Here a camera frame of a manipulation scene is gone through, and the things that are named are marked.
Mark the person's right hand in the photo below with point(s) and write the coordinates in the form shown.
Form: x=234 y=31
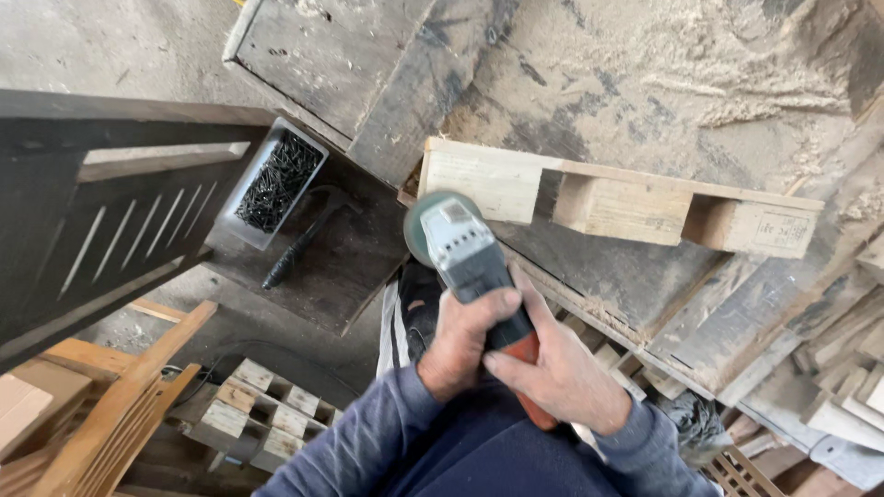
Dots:
x=577 y=383

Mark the person's left hand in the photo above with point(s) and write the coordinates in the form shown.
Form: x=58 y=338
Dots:
x=452 y=345

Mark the grey and orange angle grinder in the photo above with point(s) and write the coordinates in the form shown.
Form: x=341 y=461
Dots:
x=466 y=255

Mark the person's black shoe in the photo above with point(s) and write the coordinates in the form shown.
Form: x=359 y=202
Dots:
x=414 y=310

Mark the grey cloth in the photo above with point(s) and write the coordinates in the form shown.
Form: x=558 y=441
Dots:
x=694 y=424

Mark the black hammer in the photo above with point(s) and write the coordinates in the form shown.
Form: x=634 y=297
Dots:
x=307 y=238

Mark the light wooden pallet piece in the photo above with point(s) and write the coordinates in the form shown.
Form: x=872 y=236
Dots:
x=621 y=207

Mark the wooden lattice grate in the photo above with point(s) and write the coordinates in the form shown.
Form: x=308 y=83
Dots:
x=739 y=476

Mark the stack of wooden blocks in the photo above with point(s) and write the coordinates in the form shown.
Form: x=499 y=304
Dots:
x=262 y=414

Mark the metal tray of black nails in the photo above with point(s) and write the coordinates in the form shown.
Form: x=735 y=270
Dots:
x=276 y=183

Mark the grey wooden plank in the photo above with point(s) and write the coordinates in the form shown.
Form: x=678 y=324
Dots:
x=421 y=90

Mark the heap of wood offcuts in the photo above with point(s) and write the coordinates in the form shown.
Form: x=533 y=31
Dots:
x=835 y=373

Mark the dark slatted wooden panel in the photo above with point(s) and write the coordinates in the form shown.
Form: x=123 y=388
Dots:
x=103 y=221

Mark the orange-brown wooden frame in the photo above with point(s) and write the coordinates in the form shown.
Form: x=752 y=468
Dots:
x=103 y=414

